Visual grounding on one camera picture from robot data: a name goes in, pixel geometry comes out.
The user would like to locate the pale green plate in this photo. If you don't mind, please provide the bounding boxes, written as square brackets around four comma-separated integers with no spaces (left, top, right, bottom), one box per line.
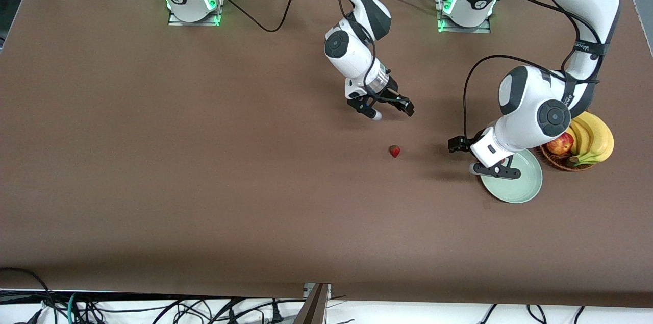
[480,149,543,204]

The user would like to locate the brown wicker basket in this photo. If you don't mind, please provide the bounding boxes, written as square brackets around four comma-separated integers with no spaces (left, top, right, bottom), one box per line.
[540,144,596,172]

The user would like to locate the red apple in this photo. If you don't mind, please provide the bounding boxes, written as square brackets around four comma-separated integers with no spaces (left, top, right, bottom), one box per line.
[546,132,575,156]

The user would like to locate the yellow banana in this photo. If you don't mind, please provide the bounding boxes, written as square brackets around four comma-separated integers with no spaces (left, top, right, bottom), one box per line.
[570,120,594,157]
[570,111,615,166]

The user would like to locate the brown table cover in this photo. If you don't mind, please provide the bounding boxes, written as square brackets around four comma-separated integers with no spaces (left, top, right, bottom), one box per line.
[0,0,653,308]

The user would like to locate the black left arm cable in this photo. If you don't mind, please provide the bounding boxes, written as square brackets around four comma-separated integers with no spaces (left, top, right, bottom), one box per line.
[462,0,605,138]

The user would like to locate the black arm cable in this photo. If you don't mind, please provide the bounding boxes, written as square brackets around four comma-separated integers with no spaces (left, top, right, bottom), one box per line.
[190,0,379,90]
[462,0,605,138]

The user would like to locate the metal base plate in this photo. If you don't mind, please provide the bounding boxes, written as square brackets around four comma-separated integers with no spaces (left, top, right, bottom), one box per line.
[167,0,225,27]
[435,0,492,34]

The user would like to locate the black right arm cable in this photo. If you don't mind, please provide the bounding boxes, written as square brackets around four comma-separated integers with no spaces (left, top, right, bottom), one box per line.
[190,0,379,90]

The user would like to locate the brown wooden post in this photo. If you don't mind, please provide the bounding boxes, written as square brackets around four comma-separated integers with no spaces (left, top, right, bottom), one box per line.
[295,283,331,324]

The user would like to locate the tangled black cables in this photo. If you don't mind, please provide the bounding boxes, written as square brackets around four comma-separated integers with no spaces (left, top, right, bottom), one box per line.
[77,296,286,324]

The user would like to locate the teal cable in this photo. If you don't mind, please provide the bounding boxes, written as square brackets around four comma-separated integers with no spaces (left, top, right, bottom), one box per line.
[66,292,85,324]

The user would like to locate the thick black cable loop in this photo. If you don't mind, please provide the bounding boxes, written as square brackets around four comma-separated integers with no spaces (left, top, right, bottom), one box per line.
[0,267,59,324]

